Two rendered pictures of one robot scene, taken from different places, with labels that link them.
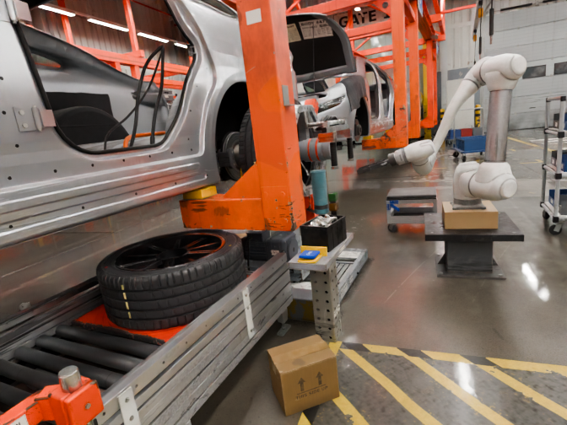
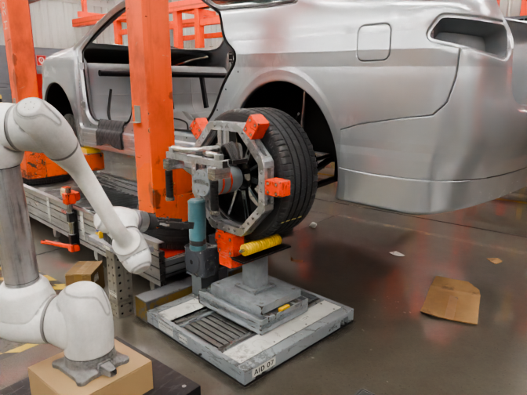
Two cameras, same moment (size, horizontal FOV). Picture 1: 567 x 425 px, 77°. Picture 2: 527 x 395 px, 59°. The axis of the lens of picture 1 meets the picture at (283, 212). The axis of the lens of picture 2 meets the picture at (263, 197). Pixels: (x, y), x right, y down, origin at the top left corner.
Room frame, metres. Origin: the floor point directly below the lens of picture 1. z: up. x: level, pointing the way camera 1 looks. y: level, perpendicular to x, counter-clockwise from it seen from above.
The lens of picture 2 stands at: (3.09, -2.25, 1.29)
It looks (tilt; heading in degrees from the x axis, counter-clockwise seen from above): 14 degrees down; 108
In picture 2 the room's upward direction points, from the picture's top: straight up
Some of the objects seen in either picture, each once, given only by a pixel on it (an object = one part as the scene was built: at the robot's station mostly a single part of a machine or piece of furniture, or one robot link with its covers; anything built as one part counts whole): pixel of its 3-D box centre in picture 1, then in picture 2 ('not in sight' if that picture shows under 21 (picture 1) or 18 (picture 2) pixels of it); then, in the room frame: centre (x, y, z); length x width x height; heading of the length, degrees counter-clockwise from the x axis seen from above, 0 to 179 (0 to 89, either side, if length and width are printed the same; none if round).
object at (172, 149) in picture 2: (315, 118); (195, 141); (2.11, -0.24, 1.03); 0.19 x 0.18 x 0.11; 63
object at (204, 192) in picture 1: (199, 192); not in sight; (1.97, 0.45, 0.71); 0.14 x 0.14 x 0.05; 63
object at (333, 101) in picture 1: (332, 95); not in sight; (7.07, -1.19, 1.49); 4.95 x 1.86 x 1.59; 153
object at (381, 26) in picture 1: (341, 42); not in sight; (7.82, -1.57, 2.55); 2.58 x 0.12 x 0.40; 63
